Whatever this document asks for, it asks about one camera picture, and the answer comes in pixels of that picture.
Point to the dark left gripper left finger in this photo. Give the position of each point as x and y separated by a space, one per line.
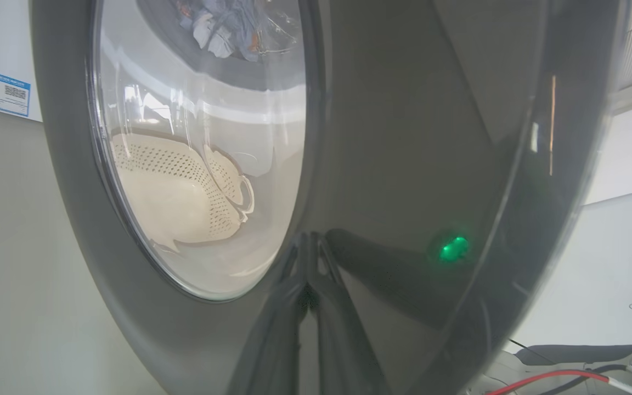
272 345

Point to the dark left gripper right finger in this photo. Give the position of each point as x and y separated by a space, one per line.
343 345

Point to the blue cartoon garment cream lining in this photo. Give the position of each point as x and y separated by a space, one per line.
206 33

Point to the grey white robot base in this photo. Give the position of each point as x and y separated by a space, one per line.
596 356

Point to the blue white energy label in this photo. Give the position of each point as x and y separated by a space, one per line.
2 90

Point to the cream perforated laundry basket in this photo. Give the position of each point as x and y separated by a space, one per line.
173 192

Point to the black glass washing machine door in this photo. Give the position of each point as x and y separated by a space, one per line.
404 137

